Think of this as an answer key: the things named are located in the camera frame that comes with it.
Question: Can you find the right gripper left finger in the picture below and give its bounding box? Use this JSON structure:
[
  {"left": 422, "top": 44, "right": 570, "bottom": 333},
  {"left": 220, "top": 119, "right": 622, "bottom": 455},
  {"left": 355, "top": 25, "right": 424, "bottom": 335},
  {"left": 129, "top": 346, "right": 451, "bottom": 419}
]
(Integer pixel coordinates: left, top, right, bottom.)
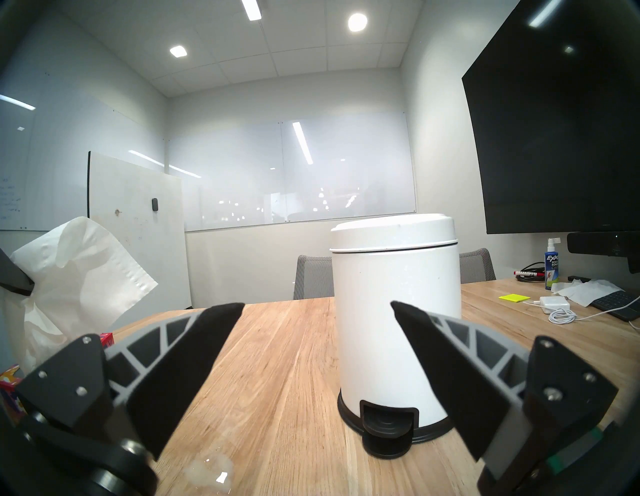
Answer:
[{"left": 15, "top": 302, "right": 246, "bottom": 462}]

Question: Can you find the wide glass wall whiteboard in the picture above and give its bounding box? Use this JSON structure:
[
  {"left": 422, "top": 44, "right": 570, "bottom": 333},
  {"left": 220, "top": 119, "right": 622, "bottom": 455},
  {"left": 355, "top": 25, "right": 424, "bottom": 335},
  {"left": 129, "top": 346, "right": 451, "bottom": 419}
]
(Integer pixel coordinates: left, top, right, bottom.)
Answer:
[{"left": 167, "top": 111, "right": 417, "bottom": 232}]

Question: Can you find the colourful floral tissue box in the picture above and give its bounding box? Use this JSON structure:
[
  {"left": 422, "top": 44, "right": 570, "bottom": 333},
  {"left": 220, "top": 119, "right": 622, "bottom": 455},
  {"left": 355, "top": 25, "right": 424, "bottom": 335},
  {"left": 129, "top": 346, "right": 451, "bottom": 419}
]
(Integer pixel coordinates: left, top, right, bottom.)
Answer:
[{"left": 0, "top": 332, "right": 116, "bottom": 426}]

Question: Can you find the clear liquid spill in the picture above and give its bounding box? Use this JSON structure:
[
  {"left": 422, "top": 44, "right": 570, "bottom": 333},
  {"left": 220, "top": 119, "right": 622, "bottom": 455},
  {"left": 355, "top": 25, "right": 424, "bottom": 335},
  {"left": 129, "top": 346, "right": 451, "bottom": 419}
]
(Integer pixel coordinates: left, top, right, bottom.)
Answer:
[{"left": 184, "top": 452, "right": 236, "bottom": 487}]

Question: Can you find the flat white paper towel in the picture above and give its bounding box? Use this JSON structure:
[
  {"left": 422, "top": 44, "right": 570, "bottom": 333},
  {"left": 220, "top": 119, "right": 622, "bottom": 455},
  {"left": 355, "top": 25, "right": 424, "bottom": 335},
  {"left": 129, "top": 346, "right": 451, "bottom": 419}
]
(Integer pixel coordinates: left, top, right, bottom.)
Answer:
[{"left": 551, "top": 278, "right": 623, "bottom": 307}]

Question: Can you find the black keyboard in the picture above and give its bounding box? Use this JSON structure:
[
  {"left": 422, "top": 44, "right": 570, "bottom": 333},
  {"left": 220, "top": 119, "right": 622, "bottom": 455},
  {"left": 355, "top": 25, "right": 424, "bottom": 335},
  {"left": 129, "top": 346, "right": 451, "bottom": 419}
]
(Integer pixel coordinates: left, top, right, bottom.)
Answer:
[{"left": 590, "top": 289, "right": 640, "bottom": 322}]

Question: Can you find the white tissue sheet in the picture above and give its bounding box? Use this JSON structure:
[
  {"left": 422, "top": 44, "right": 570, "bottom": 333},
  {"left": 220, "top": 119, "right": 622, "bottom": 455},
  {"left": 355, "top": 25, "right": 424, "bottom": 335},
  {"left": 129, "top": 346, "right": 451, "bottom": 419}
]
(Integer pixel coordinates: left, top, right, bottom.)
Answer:
[{"left": 0, "top": 216, "right": 159, "bottom": 373}]

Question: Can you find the rolling whiteboard on stand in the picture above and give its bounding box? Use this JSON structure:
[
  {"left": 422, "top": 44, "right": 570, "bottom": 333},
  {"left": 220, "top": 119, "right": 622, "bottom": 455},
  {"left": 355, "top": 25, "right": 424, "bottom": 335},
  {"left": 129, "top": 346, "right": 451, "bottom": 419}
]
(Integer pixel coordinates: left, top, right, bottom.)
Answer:
[{"left": 86, "top": 151, "right": 193, "bottom": 323}]

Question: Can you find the whiteboard cleaner spray bottle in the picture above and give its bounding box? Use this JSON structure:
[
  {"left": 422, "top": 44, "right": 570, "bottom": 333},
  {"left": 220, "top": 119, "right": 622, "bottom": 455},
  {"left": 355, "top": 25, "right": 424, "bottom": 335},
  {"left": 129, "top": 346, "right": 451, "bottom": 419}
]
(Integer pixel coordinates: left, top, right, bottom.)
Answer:
[{"left": 544, "top": 237, "right": 561, "bottom": 291}]

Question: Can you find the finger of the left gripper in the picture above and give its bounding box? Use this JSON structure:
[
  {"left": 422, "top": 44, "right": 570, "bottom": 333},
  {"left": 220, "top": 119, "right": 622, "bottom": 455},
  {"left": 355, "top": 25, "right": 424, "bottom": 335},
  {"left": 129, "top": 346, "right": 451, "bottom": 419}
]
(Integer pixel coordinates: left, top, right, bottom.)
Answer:
[{"left": 0, "top": 247, "right": 35, "bottom": 297}]

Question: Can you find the white pedal trash can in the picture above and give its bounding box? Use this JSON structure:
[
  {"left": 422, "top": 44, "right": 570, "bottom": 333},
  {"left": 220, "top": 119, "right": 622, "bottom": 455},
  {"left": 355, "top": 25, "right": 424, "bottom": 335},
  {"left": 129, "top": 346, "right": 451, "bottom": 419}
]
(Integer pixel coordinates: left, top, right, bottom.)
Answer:
[{"left": 329, "top": 213, "right": 462, "bottom": 460}]

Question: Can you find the grey mesh office chair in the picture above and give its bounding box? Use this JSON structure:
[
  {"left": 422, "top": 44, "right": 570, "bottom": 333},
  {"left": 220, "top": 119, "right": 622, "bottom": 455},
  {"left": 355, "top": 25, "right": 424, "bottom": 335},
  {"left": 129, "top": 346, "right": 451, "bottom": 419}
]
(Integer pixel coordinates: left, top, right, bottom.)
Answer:
[
  {"left": 293, "top": 255, "right": 335, "bottom": 301},
  {"left": 459, "top": 248, "right": 497, "bottom": 284}
]

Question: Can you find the black video sound bar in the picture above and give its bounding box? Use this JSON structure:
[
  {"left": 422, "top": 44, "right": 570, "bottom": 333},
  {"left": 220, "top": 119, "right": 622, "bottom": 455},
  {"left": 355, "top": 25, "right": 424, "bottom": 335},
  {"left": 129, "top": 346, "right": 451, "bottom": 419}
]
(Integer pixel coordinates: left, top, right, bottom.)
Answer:
[{"left": 566, "top": 230, "right": 640, "bottom": 273}]

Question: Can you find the white charger cable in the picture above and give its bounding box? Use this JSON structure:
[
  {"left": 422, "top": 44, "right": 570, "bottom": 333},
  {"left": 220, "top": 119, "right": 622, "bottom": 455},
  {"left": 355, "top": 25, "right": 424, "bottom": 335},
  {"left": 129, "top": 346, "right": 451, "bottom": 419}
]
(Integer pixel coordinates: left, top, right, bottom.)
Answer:
[{"left": 522, "top": 295, "right": 640, "bottom": 331}]

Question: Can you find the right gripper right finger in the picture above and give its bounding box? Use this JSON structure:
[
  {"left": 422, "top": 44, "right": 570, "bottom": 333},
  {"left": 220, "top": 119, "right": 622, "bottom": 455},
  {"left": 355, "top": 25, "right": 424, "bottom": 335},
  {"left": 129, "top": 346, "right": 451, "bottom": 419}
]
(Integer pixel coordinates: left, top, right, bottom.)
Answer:
[{"left": 390, "top": 300, "right": 620, "bottom": 481}]

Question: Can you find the large black wall screen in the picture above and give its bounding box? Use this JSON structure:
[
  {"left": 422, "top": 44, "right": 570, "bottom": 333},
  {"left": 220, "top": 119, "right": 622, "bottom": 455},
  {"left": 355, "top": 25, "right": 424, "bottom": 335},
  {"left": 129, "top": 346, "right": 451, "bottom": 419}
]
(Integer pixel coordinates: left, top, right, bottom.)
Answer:
[{"left": 461, "top": 0, "right": 640, "bottom": 235}]

